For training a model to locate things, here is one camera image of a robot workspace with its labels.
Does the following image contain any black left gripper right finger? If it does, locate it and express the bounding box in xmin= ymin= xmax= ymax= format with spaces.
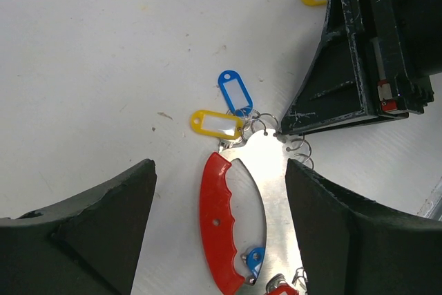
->
xmin=285 ymin=160 xmax=441 ymax=294

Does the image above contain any yellow key tag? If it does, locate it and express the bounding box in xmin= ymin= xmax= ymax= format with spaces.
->
xmin=190 ymin=110 xmax=244 ymax=140

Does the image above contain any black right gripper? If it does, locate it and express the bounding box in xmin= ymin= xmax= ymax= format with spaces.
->
xmin=280 ymin=0 xmax=441 ymax=135

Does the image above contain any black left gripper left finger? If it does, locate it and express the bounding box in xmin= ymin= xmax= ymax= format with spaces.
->
xmin=1 ymin=159 xmax=157 ymax=294

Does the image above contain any red key tag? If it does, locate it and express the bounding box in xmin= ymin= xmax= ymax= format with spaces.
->
xmin=265 ymin=274 xmax=299 ymax=295

